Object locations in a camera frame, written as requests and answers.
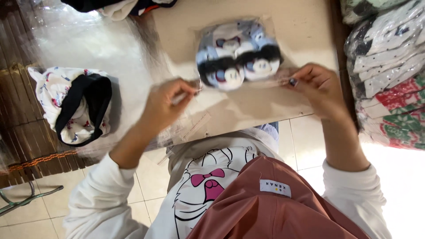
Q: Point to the person's right hand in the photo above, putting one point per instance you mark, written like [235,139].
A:
[318,91]

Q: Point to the person's left hand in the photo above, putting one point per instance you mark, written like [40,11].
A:
[164,101]

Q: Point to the person's left fingers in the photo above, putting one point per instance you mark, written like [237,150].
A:
[186,89]

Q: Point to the clear bag of printed garment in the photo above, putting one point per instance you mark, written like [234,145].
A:
[237,54]

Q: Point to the adhesive strip liner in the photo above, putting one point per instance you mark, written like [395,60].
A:
[165,158]

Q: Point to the stack of clear plastic bags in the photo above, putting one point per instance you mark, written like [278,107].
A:
[99,59]

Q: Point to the person's white cartoon print shirt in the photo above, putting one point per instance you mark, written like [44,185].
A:
[206,189]

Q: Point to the heap of dark and white clothes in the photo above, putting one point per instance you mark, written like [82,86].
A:
[116,6]

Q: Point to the white floral garment black trim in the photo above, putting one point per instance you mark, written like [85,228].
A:
[74,104]

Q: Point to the person's pink headscarf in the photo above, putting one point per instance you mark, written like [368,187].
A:
[275,202]

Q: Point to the brown bamboo mat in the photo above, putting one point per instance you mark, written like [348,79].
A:
[23,116]

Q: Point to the pile of bagged garments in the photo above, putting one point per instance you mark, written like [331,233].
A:
[386,73]

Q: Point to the green metal frame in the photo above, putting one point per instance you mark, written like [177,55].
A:
[23,197]

